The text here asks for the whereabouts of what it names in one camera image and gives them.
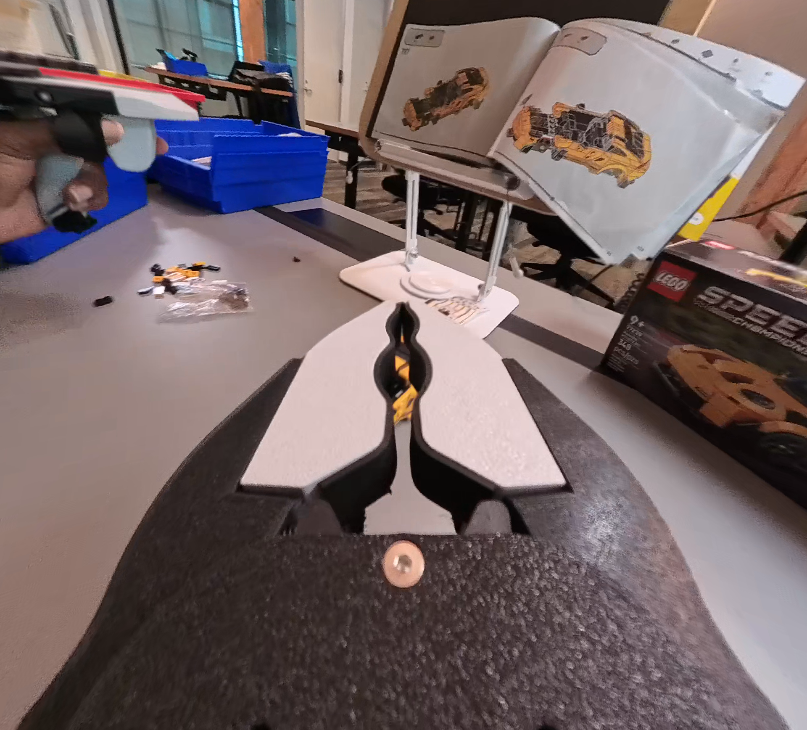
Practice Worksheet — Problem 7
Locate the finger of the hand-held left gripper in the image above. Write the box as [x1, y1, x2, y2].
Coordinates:
[37, 65, 207, 108]
[103, 95, 203, 123]

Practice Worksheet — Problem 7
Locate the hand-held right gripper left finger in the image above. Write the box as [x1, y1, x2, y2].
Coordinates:
[240, 302, 404, 532]

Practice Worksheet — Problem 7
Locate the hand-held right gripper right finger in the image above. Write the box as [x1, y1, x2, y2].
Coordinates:
[401, 303, 567, 533]

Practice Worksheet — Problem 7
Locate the yellow lego side panel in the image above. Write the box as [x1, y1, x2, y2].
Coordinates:
[388, 352, 421, 426]

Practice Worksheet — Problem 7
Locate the white book stand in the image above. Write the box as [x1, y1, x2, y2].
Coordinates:
[339, 0, 741, 340]

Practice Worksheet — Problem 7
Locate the heap of yellow black tiles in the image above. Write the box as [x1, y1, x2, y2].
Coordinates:
[137, 262, 222, 299]

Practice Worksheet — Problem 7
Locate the clear plastic bag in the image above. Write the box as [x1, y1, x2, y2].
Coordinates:
[156, 281, 253, 324]

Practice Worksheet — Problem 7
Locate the instruction booklet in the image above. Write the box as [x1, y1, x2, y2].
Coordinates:
[372, 17, 807, 267]

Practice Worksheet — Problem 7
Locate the black lego set box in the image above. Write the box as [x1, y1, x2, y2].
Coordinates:
[596, 238, 807, 507]

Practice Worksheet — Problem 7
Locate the person's left hand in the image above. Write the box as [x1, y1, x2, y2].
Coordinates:
[0, 117, 170, 245]

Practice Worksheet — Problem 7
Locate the small blue bin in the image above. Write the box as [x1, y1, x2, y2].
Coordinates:
[158, 49, 209, 78]

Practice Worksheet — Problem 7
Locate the cluttered wooden desk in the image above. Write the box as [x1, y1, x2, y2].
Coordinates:
[145, 64, 295, 120]

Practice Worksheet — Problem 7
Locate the sticker sheet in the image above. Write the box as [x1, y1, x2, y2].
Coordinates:
[425, 296, 489, 326]

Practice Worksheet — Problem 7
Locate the white door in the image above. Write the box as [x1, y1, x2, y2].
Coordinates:
[296, 0, 355, 125]

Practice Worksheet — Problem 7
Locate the black cable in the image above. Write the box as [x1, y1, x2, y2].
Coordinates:
[712, 190, 807, 224]

